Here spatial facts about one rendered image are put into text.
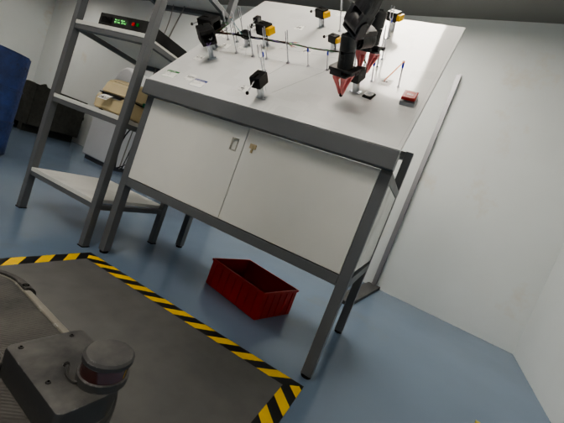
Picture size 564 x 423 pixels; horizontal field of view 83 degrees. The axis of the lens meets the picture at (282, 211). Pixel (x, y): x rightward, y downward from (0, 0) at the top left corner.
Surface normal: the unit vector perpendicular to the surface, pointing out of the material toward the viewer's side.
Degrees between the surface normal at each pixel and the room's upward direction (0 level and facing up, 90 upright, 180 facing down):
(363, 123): 51
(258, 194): 90
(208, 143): 90
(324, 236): 90
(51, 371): 0
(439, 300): 90
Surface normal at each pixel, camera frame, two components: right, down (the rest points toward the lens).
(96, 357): 0.35, -0.93
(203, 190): -0.37, -0.06
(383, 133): -0.07, -0.63
